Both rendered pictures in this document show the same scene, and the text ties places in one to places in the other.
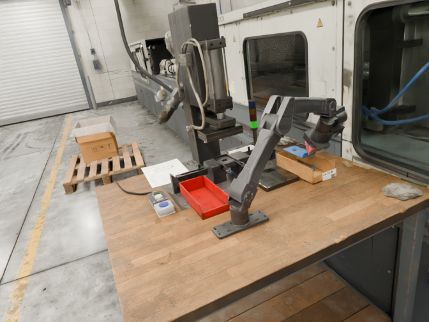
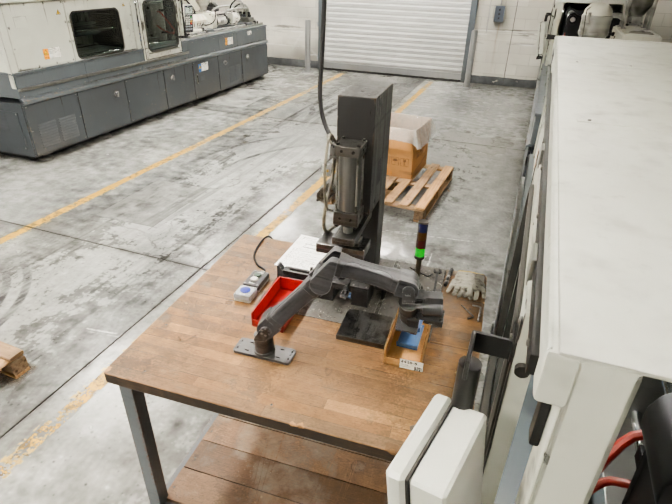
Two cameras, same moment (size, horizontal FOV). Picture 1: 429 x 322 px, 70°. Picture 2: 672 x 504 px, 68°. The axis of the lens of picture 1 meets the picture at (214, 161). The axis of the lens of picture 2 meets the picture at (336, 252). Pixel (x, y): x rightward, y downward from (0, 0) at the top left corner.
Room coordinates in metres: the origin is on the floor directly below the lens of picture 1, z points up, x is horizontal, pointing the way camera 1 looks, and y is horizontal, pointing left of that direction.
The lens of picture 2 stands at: (0.07, -1.03, 2.02)
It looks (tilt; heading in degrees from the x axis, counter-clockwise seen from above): 30 degrees down; 39
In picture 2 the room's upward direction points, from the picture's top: 1 degrees clockwise
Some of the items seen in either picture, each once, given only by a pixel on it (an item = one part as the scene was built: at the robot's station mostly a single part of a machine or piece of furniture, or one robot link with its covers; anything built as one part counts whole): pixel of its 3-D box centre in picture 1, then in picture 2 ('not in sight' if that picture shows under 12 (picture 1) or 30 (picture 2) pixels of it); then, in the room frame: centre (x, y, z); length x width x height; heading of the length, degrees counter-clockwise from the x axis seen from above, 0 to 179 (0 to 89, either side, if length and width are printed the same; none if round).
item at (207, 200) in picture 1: (203, 195); (281, 303); (1.12, 0.07, 0.93); 0.25 x 0.12 x 0.06; 22
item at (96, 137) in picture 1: (97, 137); (400, 144); (4.45, 1.66, 0.40); 0.67 x 0.60 x 0.50; 14
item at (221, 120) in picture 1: (210, 107); (349, 212); (1.41, -0.02, 1.22); 0.26 x 0.18 x 0.30; 22
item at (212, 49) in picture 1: (214, 75); (347, 183); (1.35, -0.05, 1.37); 0.11 x 0.09 x 0.30; 112
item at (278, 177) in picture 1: (272, 177); (365, 327); (1.23, -0.24, 0.91); 0.17 x 0.16 x 0.02; 112
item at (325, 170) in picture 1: (304, 165); (410, 336); (1.27, -0.40, 0.93); 0.25 x 0.13 x 0.08; 22
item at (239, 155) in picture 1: (226, 160); (346, 278); (1.35, -0.06, 0.98); 0.20 x 0.10 x 0.01; 112
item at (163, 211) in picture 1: (165, 211); (245, 296); (1.09, 0.23, 0.90); 0.07 x 0.07 x 0.06; 22
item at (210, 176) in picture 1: (228, 167); (345, 287); (1.35, -0.06, 0.94); 0.20 x 0.10 x 0.07; 112
